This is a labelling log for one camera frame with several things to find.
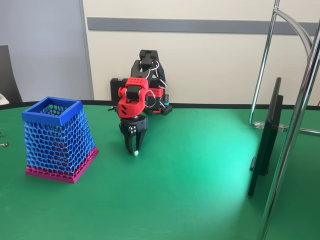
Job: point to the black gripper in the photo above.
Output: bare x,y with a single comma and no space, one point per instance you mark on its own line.
138,125

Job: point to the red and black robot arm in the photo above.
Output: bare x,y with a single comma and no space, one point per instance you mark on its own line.
132,107

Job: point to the blue and magenta mesh basket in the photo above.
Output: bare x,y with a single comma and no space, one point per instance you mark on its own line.
55,150

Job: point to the black studded base block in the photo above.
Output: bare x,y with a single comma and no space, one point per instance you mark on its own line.
168,110

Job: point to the blue capped black plug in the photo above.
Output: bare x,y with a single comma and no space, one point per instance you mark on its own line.
166,100

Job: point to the black plastic tool case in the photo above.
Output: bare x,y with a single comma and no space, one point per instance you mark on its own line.
116,87

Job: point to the clear plastic clip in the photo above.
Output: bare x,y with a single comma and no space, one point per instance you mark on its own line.
260,124

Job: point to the small metal screw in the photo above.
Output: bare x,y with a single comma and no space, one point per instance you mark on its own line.
5,144

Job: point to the black flat monitor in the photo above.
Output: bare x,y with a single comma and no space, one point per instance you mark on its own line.
267,140

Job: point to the grey door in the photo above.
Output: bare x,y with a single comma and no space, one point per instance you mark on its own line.
45,37

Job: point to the white cloth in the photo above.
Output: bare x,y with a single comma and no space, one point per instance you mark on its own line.
3,99

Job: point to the chrome tube stand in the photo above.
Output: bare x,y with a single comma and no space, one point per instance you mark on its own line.
287,150

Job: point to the grey wall rail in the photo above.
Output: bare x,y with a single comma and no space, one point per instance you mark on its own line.
175,25

